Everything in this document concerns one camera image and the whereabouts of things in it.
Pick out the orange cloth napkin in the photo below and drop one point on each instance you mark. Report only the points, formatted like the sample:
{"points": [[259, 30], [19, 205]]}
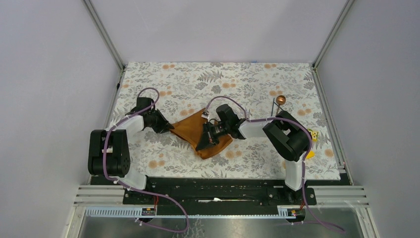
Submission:
{"points": [[190, 129]]}

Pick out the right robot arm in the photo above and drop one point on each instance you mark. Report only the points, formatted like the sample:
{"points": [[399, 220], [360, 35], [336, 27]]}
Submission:
{"points": [[291, 140]]}

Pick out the small yellow toy block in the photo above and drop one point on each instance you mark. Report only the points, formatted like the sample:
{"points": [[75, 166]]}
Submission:
{"points": [[314, 135]]}

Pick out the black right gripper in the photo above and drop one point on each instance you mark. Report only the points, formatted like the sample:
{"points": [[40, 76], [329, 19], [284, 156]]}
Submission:
{"points": [[207, 138]]}

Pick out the dark metal utensil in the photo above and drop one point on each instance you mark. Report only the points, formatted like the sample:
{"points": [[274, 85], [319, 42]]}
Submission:
{"points": [[272, 107]]}

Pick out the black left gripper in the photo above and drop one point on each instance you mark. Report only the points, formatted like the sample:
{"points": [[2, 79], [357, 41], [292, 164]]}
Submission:
{"points": [[164, 125]]}

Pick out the floral tablecloth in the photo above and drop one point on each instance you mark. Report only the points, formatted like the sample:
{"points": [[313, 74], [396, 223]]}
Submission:
{"points": [[182, 89]]}

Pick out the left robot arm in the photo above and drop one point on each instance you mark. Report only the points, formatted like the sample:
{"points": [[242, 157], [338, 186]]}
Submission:
{"points": [[109, 154]]}

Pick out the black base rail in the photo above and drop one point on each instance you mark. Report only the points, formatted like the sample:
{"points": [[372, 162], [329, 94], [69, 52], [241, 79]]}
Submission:
{"points": [[206, 196]]}

